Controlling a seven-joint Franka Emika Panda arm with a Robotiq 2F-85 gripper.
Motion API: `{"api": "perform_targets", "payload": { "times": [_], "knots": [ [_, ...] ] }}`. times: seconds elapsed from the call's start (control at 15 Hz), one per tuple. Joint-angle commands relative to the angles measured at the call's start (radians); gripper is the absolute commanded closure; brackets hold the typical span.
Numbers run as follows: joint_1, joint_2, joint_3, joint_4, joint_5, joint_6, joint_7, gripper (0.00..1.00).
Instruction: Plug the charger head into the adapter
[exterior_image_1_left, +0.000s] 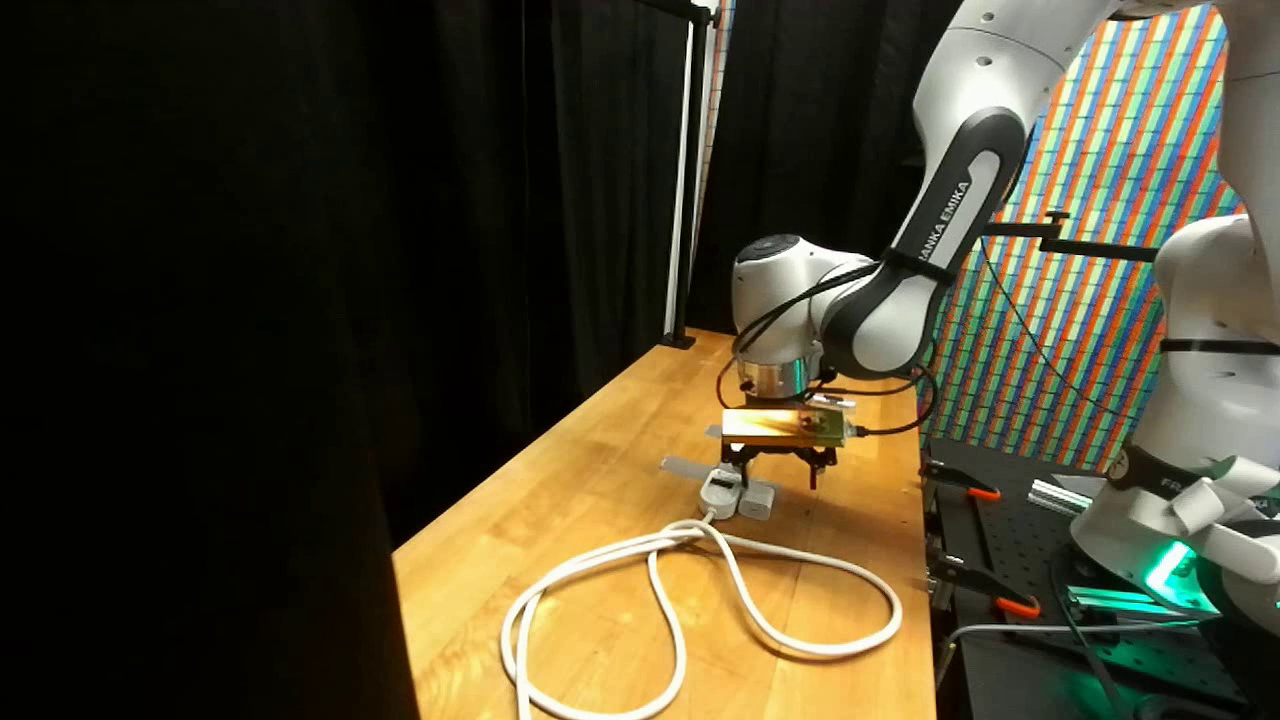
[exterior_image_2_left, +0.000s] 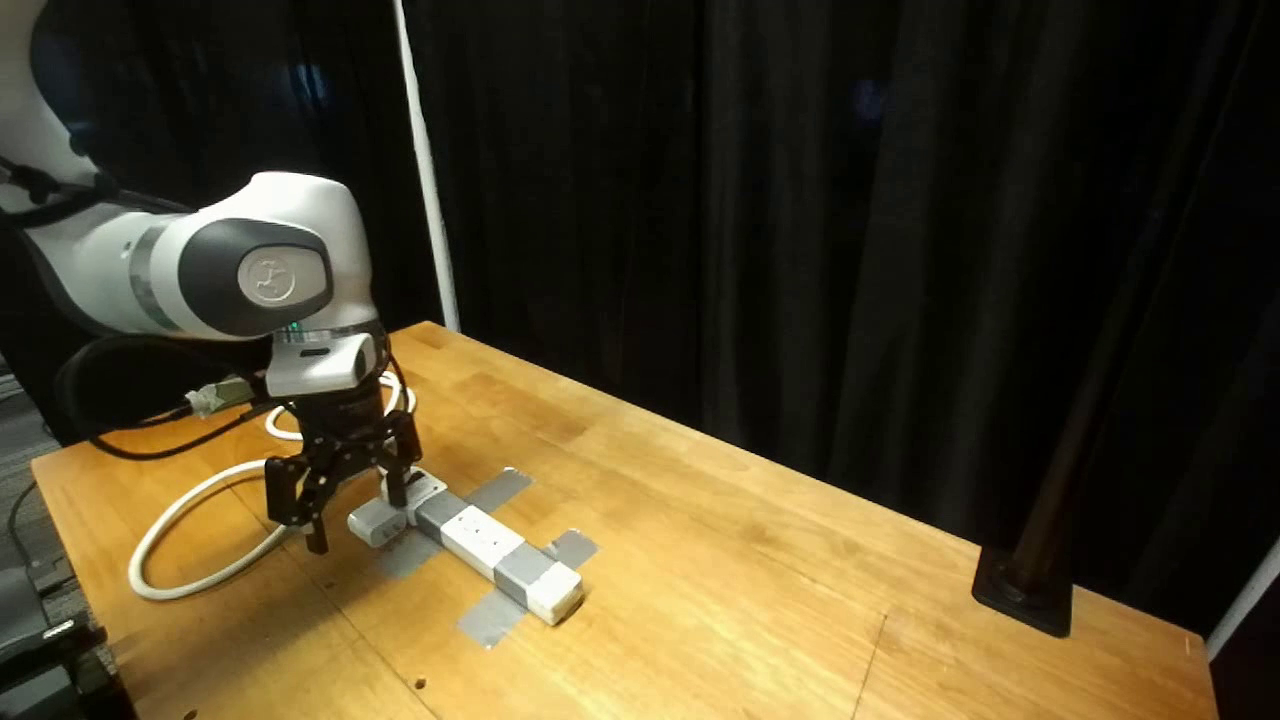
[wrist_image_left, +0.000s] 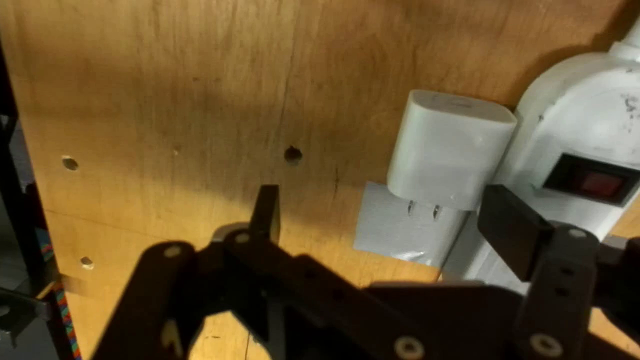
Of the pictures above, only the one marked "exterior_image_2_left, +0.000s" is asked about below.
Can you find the black curtain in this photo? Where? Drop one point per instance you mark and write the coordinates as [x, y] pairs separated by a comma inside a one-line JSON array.
[[800, 201]]

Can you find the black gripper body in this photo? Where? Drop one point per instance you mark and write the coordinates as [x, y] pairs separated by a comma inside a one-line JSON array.
[[344, 433]]

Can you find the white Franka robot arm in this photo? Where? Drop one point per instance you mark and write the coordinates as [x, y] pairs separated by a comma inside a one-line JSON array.
[[162, 264]]

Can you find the thin white pole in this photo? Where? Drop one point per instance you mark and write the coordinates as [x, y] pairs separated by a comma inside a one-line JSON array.
[[430, 186]]

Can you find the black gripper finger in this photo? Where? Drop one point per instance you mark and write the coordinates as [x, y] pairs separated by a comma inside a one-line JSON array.
[[315, 506], [403, 464]]

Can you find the grey tape strip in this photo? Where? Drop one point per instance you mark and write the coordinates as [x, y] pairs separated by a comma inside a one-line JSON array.
[[501, 491], [488, 621]]

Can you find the white slanted pole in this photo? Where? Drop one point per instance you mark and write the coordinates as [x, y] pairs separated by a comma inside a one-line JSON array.
[[1246, 599]]

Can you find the white power strip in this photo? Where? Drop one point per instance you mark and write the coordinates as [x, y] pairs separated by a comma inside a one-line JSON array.
[[482, 533]]

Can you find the white charger head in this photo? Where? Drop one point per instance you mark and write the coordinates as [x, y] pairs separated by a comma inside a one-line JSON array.
[[376, 522]]

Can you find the tall stand pole with base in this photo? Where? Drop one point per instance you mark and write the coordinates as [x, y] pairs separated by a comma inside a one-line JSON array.
[[1025, 580]]

